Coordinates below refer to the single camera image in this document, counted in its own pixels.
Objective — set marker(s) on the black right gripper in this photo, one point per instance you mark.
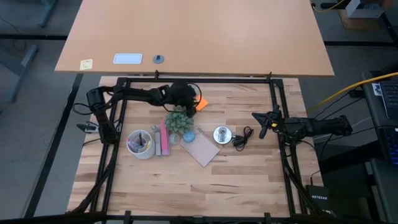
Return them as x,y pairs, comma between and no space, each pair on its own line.
278,124

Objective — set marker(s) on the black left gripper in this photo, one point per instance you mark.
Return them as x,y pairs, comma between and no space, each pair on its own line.
182,93

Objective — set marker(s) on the brown spiral notebook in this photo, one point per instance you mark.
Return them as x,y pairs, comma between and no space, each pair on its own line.
202,149

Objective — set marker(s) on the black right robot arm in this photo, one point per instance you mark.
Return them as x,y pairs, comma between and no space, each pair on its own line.
326,124

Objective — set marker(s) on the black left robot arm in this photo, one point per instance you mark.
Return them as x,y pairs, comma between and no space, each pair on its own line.
136,93

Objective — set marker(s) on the orange sticky note pad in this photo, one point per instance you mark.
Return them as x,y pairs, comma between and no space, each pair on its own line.
202,104

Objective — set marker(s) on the green artificial succulent plant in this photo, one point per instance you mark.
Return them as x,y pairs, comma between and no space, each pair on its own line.
179,122

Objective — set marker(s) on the blue patterned round tin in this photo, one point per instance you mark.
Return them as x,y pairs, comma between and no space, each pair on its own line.
189,136

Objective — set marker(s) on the translucent white plastic cup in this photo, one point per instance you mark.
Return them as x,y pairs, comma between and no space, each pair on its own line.
170,139

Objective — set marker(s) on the grey stapler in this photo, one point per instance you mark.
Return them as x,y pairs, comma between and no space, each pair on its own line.
157,143

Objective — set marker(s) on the yellow pen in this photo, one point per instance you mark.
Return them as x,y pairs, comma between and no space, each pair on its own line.
148,145

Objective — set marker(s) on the black pen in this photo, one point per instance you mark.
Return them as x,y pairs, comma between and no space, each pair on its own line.
140,139

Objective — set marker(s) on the white textured pen cup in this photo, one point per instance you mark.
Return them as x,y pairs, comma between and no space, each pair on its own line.
146,154

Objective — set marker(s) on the lilac grey pen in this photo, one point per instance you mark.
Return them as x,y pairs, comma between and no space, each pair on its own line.
134,147

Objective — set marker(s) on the light wood desk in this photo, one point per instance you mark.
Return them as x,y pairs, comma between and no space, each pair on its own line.
199,37

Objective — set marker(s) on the white rectangular desk plate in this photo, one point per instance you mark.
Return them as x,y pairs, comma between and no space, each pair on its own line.
127,58

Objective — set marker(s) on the black power adapter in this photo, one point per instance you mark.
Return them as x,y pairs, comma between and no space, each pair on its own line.
356,93

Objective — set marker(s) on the black table clamp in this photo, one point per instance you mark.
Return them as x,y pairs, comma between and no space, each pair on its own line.
87,127

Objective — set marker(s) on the black side desk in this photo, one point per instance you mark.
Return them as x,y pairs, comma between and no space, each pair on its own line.
373,109

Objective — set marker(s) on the yellow sticky note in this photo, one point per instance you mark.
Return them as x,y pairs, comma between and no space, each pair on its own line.
86,64

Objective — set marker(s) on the white printed label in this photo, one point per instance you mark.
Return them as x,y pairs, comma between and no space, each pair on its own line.
377,89

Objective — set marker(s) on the black keyboard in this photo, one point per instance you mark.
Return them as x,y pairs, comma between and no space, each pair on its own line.
391,99

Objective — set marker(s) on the keyboard with blue backlight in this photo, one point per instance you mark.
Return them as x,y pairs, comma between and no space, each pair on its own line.
392,146

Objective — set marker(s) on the brown cardboard box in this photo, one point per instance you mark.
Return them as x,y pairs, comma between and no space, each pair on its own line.
357,24

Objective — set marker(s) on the grey white box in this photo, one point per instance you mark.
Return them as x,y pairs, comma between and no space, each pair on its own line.
357,11

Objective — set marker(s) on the grey desk leg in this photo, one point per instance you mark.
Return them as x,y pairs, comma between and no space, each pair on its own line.
48,12
28,59

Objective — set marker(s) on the black aluminium rig frame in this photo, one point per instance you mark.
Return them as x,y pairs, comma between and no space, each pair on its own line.
199,80

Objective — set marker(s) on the black Netgear network switch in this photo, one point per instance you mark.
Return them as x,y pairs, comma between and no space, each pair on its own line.
318,197

